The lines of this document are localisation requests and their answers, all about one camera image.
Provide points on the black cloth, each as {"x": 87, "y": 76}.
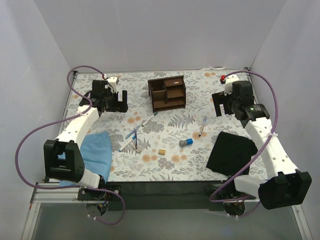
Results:
{"x": 230, "y": 153}

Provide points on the small yellow eraser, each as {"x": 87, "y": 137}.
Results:
{"x": 161, "y": 151}

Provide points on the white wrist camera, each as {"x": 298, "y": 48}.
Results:
{"x": 227, "y": 81}
{"x": 112, "y": 83}

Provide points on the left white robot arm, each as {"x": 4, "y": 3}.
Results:
{"x": 62, "y": 156}

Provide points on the light blue cloth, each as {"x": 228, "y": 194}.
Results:
{"x": 96, "y": 152}

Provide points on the brown wooden desk organizer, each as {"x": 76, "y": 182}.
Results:
{"x": 167, "y": 93}

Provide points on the blue capped white marker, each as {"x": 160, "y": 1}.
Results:
{"x": 126, "y": 144}

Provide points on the light blue pen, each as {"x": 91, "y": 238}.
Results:
{"x": 132, "y": 132}

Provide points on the floral patterned table mat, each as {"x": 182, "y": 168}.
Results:
{"x": 164, "y": 131}

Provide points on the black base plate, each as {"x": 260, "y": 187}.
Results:
{"x": 172, "y": 195}

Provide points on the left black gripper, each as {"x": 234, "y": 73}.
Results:
{"x": 115, "y": 105}

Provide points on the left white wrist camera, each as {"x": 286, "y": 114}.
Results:
{"x": 112, "y": 83}

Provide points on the green capped white marker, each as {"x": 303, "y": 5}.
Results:
{"x": 144, "y": 123}

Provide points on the grey blue glue stick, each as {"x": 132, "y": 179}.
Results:
{"x": 183, "y": 143}

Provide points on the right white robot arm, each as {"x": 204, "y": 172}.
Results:
{"x": 285, "y": 185}

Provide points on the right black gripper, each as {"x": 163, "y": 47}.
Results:
{"x": 226, "y": 101}

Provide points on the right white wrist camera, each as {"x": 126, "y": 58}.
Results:
{"x": 227, "y": 81}

